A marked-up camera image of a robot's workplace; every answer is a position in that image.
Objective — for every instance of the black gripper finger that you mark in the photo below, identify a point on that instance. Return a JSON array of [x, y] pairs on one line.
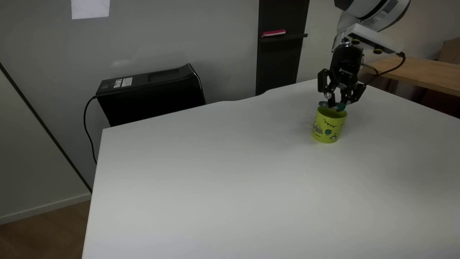
[[357, 91], [326, 84]]

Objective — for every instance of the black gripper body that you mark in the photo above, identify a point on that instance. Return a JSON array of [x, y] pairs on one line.
[[346, 62]]

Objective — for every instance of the yellow-green printed cup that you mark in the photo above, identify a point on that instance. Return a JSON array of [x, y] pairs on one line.
[[328, 126]]

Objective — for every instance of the tall black cabinet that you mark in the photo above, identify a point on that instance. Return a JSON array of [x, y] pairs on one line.
[[282, 48]]

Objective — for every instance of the wooden table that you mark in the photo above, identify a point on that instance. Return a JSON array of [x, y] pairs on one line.
[[422, 73]]

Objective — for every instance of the red label strip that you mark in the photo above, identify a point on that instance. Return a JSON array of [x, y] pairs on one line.
[[274, 34]]

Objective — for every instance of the black box with white label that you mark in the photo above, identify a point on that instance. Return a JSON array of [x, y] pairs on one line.
[[152, 94]]

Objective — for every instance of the white paper sheet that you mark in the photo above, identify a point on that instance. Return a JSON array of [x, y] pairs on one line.
[[90, 8]]

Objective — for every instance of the thin black diagonal bar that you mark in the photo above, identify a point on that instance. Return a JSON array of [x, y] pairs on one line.
[[44, 126]]

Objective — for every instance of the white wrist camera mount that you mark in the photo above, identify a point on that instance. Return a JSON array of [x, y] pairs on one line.
[[369, 38]]

